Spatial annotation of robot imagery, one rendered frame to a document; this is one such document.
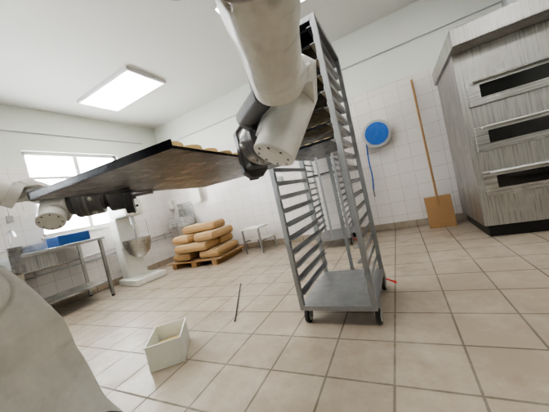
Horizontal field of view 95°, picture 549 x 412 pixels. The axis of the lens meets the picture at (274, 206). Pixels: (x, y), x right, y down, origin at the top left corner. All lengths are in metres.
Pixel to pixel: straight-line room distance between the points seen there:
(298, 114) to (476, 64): 3.04
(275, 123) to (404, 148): 3.85
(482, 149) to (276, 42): 3.03
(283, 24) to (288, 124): 0.15
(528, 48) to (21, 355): 3.57
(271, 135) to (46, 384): 0.43
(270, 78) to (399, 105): 3.99
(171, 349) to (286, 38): 1.83
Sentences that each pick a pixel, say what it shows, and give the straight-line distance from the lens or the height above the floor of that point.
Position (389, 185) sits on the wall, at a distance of 4.17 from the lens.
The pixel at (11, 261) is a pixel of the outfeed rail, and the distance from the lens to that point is 0.94.
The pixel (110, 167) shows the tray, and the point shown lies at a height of 1.00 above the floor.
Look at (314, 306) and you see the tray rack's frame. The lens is 1.75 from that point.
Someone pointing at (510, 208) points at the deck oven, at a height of 0.27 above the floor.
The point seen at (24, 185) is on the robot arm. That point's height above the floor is 1.06.
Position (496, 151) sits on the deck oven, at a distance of 3.27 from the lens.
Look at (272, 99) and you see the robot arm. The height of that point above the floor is 1.00.
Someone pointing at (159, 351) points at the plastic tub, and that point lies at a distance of 1.93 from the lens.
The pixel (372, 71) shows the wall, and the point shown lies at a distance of 4.41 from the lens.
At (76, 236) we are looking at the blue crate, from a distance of 4.54.
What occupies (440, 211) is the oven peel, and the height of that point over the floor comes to 0.21.
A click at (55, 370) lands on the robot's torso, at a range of 0.48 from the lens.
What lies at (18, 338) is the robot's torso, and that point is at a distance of 0.43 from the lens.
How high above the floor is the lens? 0.89
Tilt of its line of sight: 2 degrees down
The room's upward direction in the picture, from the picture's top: 13 degrees counter-clockwise
